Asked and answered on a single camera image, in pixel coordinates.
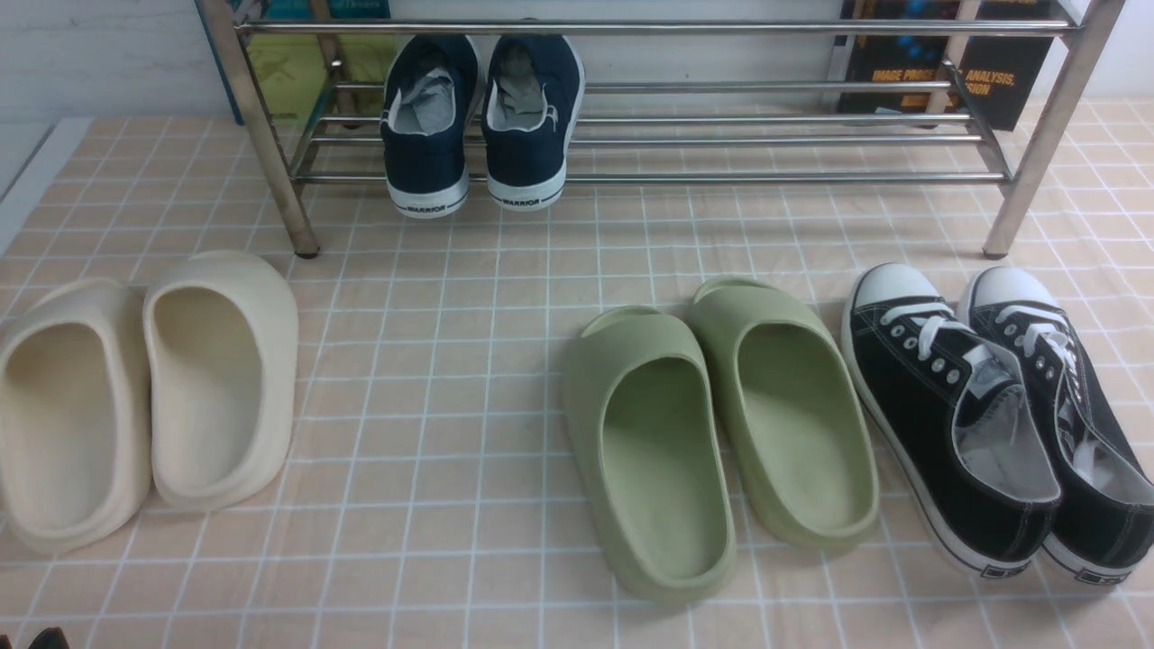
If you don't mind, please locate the black canvas sneaker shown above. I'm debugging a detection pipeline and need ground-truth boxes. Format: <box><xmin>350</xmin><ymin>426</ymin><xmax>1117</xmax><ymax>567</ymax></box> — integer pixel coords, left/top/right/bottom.
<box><xmin>840</xmin><ymin>262</ymin><xmax>1062</xmax><ymax>580</ymax></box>
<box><xmin>959</xmin><ymin>267</ymin><xmax>1153</xmax><ymax>585</ymax></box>

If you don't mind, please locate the right navy canvas sneaker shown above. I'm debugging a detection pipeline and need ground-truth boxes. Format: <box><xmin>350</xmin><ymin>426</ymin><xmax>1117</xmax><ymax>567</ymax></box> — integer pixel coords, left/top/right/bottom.
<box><xmin>480</xmin><ymin>33</ymin><xmax>586</xmax><ymax>211</ymax></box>

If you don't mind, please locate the left cream foam slipper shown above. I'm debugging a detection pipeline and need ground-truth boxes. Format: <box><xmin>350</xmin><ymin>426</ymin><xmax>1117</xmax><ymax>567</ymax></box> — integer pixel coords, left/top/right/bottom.
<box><xmin>1</xmin><ymin>277</ymin><xmax>152</xmax><ymax>554</ymax></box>

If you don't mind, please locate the left navy canvas sneaker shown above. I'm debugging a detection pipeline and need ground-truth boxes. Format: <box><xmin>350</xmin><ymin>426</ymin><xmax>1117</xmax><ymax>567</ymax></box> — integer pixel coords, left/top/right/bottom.
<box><xmin>380</xmin><ymin>33</ymin><xmax>485</xmax><ymax>219</ymax></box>

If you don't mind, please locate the left green foam slipper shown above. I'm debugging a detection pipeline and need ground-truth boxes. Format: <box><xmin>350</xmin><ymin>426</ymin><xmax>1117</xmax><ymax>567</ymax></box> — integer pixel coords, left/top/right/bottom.
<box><xmin>561</xmin><ymin>306</ymin><xmax>737</xmax><ymax>607</ymax></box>

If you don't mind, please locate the black image processing book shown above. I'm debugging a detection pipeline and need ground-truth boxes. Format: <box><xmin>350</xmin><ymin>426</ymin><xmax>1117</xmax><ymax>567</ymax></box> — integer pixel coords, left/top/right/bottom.
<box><xmin>837</xmin><ymin>1</ymin><xmax>1052</xmax><ymax>132</ymax></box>

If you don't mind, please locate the green foam slipper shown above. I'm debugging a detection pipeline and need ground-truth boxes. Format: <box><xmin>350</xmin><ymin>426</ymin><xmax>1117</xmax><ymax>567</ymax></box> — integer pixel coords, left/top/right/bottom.
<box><xmin>561</xmin><ymin>306</ymin><xmax>737</xmax><ymax>607</ymax></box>
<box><xmin>684</xmin><ymin>277</ymin><xmax>881</xmax><ymax>551</ymax></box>

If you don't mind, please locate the right cream foam slipper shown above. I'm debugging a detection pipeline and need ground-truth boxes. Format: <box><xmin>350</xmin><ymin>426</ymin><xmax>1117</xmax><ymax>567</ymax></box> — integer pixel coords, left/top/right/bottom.
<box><xmin>142</xmin><ymin>249</ymin><xmax>299</xmax><ymax>512</ymax></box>

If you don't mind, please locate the right green foam slipper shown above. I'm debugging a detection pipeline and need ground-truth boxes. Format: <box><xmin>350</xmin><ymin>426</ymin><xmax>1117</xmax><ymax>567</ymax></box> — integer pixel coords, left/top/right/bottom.
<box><xmin>684</xmin><ymin>277</ymin><xmax>881</xmax><ymax>551</ymax></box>

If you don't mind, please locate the blue and yellow book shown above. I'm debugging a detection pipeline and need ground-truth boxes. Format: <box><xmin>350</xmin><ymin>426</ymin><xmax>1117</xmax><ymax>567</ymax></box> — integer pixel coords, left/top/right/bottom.
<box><xmin>227</xmin><ymin>1</ymin><xmax>397</xmax><ymax>127</ymax></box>

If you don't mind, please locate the stainless steel shoe rack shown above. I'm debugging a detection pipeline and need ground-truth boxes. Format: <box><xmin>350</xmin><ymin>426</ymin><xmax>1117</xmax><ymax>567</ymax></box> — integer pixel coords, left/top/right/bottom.
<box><xmin>197</xmin><ymin>1</ymin><xmax>1124</xmax><ymax>260</ymax></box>

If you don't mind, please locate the cream foam slipper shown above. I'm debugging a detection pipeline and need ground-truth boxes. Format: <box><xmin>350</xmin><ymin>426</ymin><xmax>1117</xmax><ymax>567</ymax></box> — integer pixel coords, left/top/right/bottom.
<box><xmin>142</xmin><ymin>249</ymin><xmax>299</xmax><ymax>512</ymax></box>
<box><xmin>1</xmin><ymin>277</ymin><xmax>152</xmax><ymax>554</ymax></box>

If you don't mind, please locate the navy canvas sneaker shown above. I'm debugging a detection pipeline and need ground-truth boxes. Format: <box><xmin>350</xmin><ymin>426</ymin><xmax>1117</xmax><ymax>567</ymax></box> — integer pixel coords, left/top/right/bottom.
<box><xmin>380</xmin><ymin>33</ymin><xmax>485</xmax><ymax>219</ymax></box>
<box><xmin>480</xmin><ymin>33</ymin><xmax>586</xmax><ymax>211</ymax></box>

